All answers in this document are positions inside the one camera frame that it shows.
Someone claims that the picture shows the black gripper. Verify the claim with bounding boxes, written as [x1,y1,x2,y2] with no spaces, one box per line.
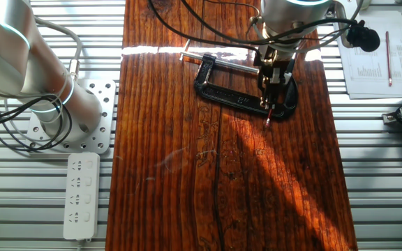
[255,45,297,109]

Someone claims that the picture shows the red thin cable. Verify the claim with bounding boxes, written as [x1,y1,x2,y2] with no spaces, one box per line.
[264,106,274,127]

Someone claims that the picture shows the black C-clamp with steel screw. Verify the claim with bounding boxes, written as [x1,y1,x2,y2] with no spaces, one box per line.
[179,36,299,121]

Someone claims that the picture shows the printed white paper sheets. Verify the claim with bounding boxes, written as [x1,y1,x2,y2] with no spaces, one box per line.
[333,10,402,100]

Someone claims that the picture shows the brown wooden board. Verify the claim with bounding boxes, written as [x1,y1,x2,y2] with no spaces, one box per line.
[105,0,359,251]

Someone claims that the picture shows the red pen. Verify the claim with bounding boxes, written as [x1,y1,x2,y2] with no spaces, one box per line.
[385,31,394,88]

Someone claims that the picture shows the white power strip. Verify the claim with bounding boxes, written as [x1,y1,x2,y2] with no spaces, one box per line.
[63,152,101,242]

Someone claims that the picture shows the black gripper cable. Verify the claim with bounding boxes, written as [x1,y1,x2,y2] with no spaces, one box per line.
[147,0,263,62]

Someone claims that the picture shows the black camera cable with plug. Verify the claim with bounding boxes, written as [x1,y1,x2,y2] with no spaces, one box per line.
[181,0,381,53]

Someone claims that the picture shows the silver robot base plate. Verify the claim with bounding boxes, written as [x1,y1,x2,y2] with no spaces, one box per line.
[26,78,117,155]

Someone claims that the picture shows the grey cable with metal connector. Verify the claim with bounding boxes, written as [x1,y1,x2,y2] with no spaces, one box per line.
[33,16,84,82]

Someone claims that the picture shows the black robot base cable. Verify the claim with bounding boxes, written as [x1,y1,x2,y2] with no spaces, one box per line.
[0,94,73,153]

